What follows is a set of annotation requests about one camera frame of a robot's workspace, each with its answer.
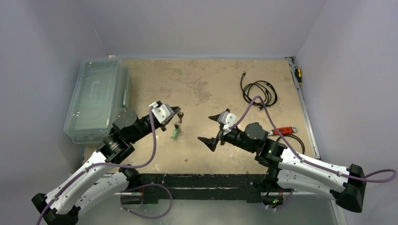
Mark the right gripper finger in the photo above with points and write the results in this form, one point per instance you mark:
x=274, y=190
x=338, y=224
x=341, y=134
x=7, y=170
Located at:
x=211, y=143
x=222, y=118

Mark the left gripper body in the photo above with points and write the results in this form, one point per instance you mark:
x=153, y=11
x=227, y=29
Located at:
x=163, y=125

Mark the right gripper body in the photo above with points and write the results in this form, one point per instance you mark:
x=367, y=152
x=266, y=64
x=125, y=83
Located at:
x=221, y=132

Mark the green tagged key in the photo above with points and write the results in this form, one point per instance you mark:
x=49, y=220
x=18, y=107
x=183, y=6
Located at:
x=176, y=133

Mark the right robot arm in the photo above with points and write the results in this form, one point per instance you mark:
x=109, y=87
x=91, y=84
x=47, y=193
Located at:
x=291, y=170

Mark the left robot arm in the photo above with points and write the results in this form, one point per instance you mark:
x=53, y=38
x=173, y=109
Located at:
x=103, y=174

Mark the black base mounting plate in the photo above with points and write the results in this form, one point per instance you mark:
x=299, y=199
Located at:
x=149, y=188

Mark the translucent green storage box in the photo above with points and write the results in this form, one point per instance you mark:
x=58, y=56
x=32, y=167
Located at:
x=101, y=93

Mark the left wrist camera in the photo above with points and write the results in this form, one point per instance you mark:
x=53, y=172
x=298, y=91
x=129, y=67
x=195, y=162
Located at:
x=156, y=110

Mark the red handled adjustable wrench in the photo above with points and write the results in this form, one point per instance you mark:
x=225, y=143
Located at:
x=283, y=131

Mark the yellow handled screwdriver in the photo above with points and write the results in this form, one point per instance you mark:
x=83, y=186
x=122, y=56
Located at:
x=298, y=75

